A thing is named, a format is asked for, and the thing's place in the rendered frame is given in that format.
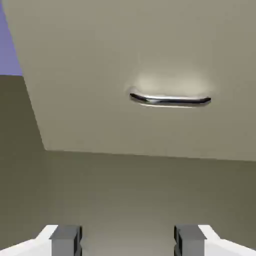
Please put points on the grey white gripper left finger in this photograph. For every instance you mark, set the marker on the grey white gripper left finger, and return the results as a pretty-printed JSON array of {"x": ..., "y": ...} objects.
[{"x": 64, "y": 244}]

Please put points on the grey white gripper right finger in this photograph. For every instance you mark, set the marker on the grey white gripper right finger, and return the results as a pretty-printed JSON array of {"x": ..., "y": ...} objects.
[{"x": 192, "y": 244}]

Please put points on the beige cabinet drawer front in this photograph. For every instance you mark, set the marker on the beige cabinet drawer front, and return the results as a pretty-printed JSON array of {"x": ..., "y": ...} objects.
[{"x": 100, "y": 80}]

